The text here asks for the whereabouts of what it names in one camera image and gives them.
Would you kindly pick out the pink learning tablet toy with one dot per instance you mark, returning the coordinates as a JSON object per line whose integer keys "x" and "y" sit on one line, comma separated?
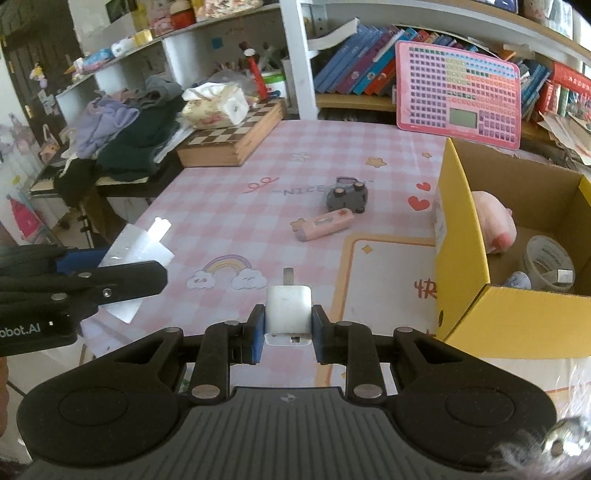
{"x": 438, "y": 83}

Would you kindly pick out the red boxed book set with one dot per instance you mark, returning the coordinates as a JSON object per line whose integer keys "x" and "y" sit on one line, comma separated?
{"x": 565, "y": 76}

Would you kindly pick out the red bottle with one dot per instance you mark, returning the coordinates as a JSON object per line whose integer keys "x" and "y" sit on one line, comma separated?
{"x": 257, "y": 76}

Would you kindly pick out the clear packing tape roll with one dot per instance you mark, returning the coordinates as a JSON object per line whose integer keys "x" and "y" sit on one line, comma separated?
{"x": 561, "y": 276}

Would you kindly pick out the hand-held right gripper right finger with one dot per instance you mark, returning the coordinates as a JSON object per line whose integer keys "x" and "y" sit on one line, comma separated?
{"x": 322, "y": 341}

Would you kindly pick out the pile of papers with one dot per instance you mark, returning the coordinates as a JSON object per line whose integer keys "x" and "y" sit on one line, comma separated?
{"x": 568, "y": 134}

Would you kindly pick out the yellow cardboard box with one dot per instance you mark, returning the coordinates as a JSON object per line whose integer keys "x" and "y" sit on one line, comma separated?
{"x": 461, "y": 240}

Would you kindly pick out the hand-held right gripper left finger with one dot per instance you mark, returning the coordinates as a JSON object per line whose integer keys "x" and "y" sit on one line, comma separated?
{"x": 256, "y": 341}

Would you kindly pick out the small blue white toy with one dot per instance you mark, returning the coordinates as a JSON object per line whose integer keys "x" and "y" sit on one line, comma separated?
{"x": 517, "y": 280}

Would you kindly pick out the black side table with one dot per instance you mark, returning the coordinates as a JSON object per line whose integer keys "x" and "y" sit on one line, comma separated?
{"x": 129, "y": 187}

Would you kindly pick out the white charger plug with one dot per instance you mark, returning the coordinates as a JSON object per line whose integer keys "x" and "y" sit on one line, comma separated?
{"x": 288, "y": 309}

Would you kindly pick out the white shelf unit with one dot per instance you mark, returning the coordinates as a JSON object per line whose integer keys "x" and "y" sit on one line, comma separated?
{"x": 295, "y": 55}

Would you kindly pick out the row of books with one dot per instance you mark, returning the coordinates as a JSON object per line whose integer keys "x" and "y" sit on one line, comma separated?
{"x": 351, "y": 64}

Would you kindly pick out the clear plastic sheet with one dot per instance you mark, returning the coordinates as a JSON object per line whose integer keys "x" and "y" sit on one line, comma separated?
{"x": 134, "y": 244}

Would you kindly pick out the pile of clothes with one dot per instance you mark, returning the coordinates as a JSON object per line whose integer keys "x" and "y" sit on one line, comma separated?
{"x": 134, "y": 134}

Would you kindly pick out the pink checked tablecloth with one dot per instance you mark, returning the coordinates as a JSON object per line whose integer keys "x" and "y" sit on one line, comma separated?
{"x": 277, "y": 152}

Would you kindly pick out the dark wooden door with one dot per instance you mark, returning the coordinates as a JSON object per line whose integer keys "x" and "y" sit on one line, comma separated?
{"x": 51, "y": 46}

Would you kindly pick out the grey toy car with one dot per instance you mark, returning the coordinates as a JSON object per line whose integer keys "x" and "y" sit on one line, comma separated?
{"x": 346, "y": 198}

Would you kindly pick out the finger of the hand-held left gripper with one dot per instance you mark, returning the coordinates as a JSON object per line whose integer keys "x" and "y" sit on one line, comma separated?
{"x": 134, "y": 281}
{"x": 78, "y": 259}

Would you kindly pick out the floral tissue box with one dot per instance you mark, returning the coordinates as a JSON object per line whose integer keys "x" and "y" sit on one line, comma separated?
{"x": 217, "y": 104}

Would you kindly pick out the pink tube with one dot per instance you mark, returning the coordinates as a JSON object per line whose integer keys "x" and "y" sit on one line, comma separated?
{"x": 323, "y": 224}

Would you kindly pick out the blue wipes packet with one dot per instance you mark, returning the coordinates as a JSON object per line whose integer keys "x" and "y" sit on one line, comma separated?
{"x": 98, "y": 59}

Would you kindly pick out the wooden chess box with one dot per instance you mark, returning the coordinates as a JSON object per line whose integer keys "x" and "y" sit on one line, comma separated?
{"x": 221, "y": 143}

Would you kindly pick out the pink plush pig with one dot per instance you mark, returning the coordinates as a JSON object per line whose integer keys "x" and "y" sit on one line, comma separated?
{"x": 494, "y": 217}

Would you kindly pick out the white paperback book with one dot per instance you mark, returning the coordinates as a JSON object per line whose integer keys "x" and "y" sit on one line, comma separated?
{"x": 334, "y": 33}

